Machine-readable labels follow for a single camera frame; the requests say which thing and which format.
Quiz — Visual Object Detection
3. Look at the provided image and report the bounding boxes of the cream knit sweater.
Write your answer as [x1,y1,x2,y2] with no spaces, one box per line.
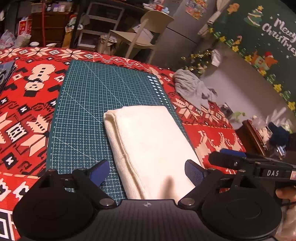
[103,105,200,202]

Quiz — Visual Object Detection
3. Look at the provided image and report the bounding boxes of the person's right hand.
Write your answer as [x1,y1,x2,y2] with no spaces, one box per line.
[275,186,295,240]

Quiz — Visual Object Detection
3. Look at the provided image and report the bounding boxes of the green cutting mat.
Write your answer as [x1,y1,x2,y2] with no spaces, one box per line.
[46,60,183,202]

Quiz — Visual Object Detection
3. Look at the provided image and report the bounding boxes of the grey crumpled garment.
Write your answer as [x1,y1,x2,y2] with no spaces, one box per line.
[173,69,218,110]

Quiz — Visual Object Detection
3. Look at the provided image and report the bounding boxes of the red patterned Christmas blanket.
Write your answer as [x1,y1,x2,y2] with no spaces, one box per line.
[1,47,244,240]

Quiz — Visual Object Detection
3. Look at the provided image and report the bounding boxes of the small decorated Christmas tree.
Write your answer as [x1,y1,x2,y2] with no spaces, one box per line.
[181,49,213,76]

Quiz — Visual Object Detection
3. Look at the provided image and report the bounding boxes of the green Christmas banner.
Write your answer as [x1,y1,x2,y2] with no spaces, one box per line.
[208,1,295,112]

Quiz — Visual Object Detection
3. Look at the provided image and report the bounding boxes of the folded blue denim jeans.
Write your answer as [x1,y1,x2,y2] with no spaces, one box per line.
[0,61,16,93]

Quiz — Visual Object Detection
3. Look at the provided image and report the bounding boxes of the grey refrigerator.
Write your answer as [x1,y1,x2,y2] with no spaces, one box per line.
[151,1,216,70]

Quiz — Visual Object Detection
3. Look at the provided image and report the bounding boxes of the dark wooden drawer cabinet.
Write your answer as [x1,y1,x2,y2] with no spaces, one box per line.
[30,11,71,48]

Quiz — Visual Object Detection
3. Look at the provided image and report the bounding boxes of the white shelf unit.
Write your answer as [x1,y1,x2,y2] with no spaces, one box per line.
[77,2,125,49]

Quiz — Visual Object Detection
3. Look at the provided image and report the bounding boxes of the white printed plastic bag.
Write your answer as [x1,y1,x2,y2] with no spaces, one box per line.
[0,30,16,49]

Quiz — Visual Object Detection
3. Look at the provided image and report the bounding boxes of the beige plastic chair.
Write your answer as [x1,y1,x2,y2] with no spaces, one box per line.
[100,10,174,64]

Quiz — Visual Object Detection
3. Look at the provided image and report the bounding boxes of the red gift box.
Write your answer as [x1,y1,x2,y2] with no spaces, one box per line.
[18,19,32,36]

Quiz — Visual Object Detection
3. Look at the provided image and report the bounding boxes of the dark wooden desk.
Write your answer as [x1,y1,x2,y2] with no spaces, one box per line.
[70,1,151,49]

